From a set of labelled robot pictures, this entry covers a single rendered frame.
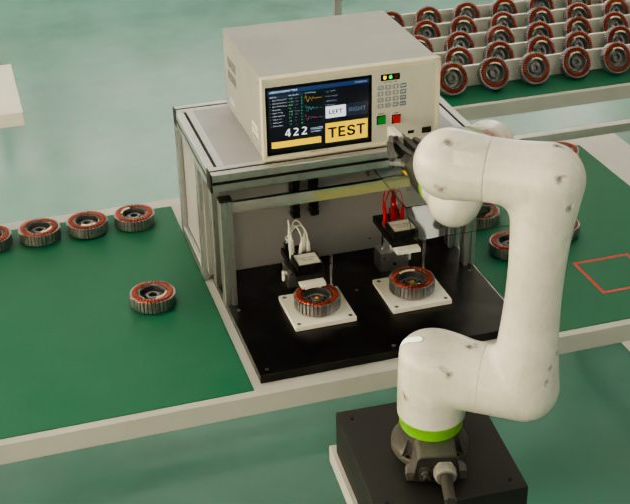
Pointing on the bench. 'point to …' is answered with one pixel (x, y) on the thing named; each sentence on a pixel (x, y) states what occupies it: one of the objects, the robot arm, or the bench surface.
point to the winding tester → (250, 45)
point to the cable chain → (308, 203)
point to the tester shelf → (356, 159)
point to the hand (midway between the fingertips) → (395, 137)
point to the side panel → (191, 204)
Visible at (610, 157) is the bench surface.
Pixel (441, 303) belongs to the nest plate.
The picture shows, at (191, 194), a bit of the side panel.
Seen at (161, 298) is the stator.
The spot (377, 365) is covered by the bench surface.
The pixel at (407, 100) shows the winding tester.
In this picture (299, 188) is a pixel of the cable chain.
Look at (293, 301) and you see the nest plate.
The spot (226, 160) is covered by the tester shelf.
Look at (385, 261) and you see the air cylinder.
